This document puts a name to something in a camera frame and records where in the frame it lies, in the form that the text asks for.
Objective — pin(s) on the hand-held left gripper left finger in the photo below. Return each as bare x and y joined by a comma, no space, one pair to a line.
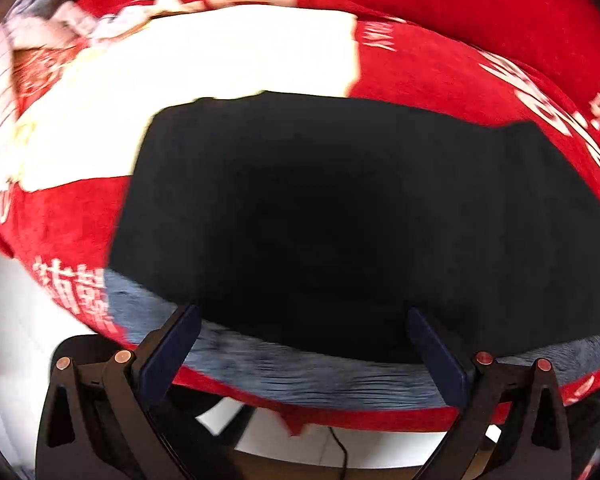
172,355

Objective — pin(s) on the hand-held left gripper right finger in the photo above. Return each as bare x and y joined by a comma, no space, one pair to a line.
437,355

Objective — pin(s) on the black pants with grey lining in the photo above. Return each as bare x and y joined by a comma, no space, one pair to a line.
330,220

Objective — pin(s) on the red printed sofa cover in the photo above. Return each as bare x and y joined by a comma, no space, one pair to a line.
455,90

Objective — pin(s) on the white fleece cloth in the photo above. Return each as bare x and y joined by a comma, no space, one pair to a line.
205,85

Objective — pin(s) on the red embroidered cloth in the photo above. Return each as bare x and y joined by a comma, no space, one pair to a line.
40,72

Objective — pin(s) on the pale lilac garment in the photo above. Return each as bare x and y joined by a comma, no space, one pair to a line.
75,22

